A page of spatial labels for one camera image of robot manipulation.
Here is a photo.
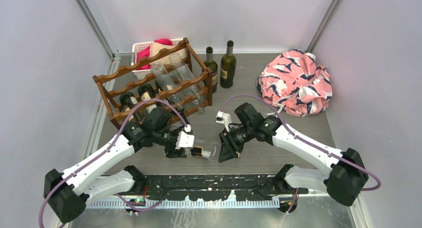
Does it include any red cloth in basket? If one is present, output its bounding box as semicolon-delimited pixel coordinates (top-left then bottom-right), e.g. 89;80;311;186
136;38;172;70

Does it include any dark bottle cream label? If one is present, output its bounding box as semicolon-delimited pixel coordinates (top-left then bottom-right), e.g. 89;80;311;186
137;83;162;114

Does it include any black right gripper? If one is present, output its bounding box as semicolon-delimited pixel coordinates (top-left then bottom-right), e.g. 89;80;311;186
218;123;254;163

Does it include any aluminium corner post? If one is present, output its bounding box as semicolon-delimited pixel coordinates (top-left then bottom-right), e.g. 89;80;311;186
307;0;343;53
75;0;118;58

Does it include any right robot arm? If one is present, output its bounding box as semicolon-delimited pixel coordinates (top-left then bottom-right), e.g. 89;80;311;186
215;103;369;206

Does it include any dark green bottle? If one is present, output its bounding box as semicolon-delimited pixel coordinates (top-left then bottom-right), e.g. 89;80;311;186
204;46;218;93
220;40;237;89

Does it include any aluminium frame rail front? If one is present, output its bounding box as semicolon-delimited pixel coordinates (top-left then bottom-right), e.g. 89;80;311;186
62;175;362;210

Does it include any clear bottle with dark cap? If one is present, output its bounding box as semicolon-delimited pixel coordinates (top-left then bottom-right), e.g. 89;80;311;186
185;139;220;160

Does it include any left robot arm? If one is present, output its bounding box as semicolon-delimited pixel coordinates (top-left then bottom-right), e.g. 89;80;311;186
39;107;194;227

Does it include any wooden wine rack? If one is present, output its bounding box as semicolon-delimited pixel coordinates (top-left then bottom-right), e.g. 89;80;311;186
93;37;213;129

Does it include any aluminium corner post left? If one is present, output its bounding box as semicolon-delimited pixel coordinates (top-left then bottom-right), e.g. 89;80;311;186
75;0;118;58

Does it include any aluminium corner post right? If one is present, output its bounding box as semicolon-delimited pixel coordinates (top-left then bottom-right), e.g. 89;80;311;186
307;0;343;53

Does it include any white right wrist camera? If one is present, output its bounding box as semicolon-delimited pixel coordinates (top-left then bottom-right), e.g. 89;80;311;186
215;111;232;131

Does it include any small clear glass bottle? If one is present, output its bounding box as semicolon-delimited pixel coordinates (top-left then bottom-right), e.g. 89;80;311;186
151;62;184;112

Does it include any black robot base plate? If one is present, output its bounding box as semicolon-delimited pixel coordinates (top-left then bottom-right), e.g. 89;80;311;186
119;174;295;202

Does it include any pink shark print cloth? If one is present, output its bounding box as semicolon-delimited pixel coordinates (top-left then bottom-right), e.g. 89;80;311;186
256;49;333;117

